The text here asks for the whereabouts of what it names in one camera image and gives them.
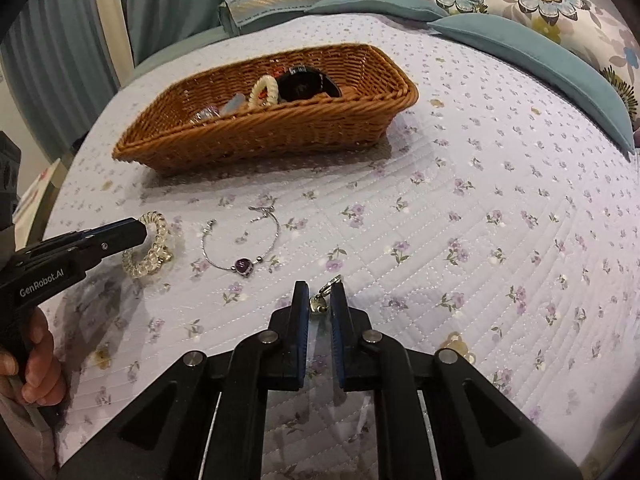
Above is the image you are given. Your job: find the black watch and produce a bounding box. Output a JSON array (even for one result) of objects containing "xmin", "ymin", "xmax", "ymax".
[{"xmin": 276, "ymin": 65, "xmax": 342, "ymax": 104}]

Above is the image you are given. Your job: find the small teal pillow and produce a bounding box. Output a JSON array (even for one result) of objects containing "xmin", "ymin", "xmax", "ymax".
[{"xmin": 304, "ymin": 0, "xmax": 449, "ymax": 24}]

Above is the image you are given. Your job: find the person's left hand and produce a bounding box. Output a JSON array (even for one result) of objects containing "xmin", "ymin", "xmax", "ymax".
[{"xmin": 0, "ymin": 305, "xmax": 69, "ymax": 407}]

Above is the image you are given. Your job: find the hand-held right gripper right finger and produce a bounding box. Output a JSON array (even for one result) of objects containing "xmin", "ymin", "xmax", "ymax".
[{"xmin": 330, "ymin": 282, "xmax": 584, "ymax": 480}]

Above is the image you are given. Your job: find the silver bracelet with purple stone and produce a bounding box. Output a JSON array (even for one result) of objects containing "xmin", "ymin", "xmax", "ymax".
[{"xmin": 199, "ymin": 204, "xmax": 281, "ymax": 278}]

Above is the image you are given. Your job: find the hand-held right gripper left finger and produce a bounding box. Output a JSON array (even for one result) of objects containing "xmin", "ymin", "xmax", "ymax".
[{"xmin": 57, "ymin": 280, "xmax": 313, "ymax": 480}]

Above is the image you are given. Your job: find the floral quilted bedspread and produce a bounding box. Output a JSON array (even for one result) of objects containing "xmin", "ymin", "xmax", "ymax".
[{"xmin": 42, "ymin": 12, "xmax": 640, "ymax": 480}]

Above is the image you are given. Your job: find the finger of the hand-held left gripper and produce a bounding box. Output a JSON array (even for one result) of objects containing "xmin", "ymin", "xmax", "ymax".
[
  {"xmin": 82, "ymin": 234, "xmax": 151, "ymax": 273},
  {"xmin": 55, "ymin": 217, "xmax": 151, "ymax": 243}
]

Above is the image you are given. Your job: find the cream spiral hair tie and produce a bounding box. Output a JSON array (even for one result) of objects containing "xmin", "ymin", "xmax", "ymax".
[{"xmin": 248, "ymin": 74, "xmax": 282, "ymax": 109}]

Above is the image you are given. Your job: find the large teal pillow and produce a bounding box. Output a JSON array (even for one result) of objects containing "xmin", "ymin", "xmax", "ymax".
[{"xmin": 426, "ymin": 12, "xmax": 637, "ymax": 155}]

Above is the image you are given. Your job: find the clear yellowish bead bracelet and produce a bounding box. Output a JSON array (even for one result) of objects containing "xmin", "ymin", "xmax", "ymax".
[{"xmin": 121, "ymin": 211, "xmax": 176, "ymax": 279}]

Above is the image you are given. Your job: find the brown wicker basket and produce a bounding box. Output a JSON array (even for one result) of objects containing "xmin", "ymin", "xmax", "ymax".
[{"xmin": 112, "ymin": 43, "xmax": 420, "ymax": 177}]

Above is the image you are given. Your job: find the beige curtain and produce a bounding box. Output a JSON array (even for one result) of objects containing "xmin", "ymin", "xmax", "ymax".
[{"xmin": 97, "ymin": 0, "xmax": 132, "ymax": 69}]

